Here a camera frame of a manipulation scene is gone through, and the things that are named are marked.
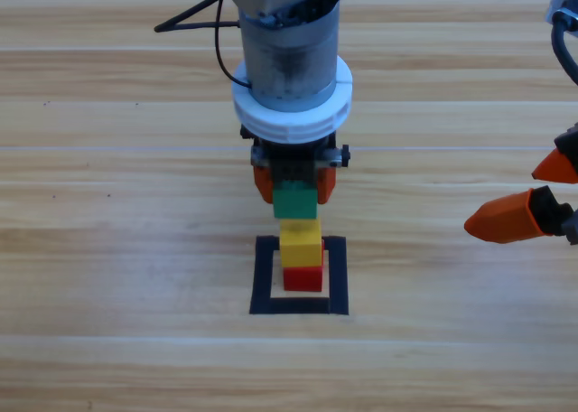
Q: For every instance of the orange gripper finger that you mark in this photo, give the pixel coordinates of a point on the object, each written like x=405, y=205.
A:
x=501, y=222
x=326, y=184
x=263, y=181
x=557, y=170

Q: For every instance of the red cube block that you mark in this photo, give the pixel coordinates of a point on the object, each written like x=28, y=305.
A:
x=302, y=278

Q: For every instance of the black tape square outline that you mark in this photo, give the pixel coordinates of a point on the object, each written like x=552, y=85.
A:
x=261, y=276

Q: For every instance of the yellow cube block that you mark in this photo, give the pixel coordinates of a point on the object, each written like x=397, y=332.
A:
x=300, y=245

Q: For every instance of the green cube block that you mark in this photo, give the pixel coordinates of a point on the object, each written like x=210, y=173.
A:
x=293, y=202

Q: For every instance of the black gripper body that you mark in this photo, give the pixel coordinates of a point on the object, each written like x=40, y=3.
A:
x=553, y=213
x=293, y=168

